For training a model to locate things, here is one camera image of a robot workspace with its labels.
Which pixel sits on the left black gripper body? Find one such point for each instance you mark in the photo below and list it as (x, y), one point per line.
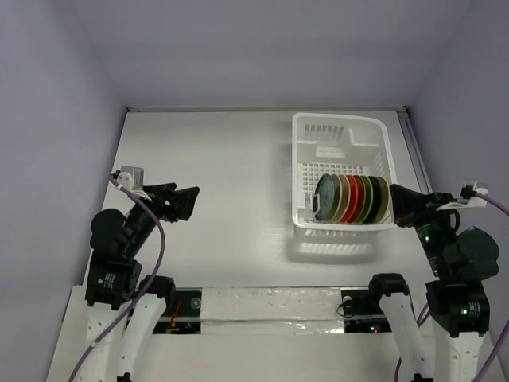
(145, 222)

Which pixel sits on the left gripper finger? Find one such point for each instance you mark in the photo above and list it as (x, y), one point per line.
(184, 199)
(182, 210)

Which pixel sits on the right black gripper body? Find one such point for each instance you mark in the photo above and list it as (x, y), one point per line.
(420, 207)

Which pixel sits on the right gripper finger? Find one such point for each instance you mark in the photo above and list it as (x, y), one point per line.
(407, 212)
(404, 197)

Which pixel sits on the cream floral plate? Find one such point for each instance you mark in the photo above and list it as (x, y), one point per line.
(385, 199)

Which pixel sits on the black plate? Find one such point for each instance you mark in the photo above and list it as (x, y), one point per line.
(377, 200)

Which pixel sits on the green plate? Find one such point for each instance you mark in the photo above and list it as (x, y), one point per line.
(368, 199)

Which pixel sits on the brown yellow patterned plate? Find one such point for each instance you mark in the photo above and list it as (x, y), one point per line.
(360, 200)

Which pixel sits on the orange plate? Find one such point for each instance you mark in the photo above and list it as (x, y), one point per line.
(353, 199)

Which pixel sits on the beige plate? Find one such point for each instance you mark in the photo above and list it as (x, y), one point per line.
(343, 201)

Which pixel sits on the teal patterned plate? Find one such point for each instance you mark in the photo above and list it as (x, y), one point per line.
(326, 197)

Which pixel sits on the white plastic dish rack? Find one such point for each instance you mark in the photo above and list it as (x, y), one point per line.
(342, 166)

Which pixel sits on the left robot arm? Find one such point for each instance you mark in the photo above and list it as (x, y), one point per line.
(124, 293)

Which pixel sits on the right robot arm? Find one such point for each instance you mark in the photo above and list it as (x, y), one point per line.
(457, 303)

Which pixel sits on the foil covered front panel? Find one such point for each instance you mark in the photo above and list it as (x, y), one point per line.
(271, 311)

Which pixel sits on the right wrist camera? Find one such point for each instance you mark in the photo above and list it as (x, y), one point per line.
(468, 196)

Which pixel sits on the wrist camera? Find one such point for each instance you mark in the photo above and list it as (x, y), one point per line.
(468, 196)
(130, 178)

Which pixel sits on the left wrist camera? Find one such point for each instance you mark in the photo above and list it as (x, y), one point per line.
(130, 178)

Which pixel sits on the aluminium rail right side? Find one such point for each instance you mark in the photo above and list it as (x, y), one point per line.
(414, 152)

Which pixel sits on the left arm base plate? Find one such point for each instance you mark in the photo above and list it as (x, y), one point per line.
(183, 316)

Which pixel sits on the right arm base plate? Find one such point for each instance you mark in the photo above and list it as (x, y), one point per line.
(360, 313)

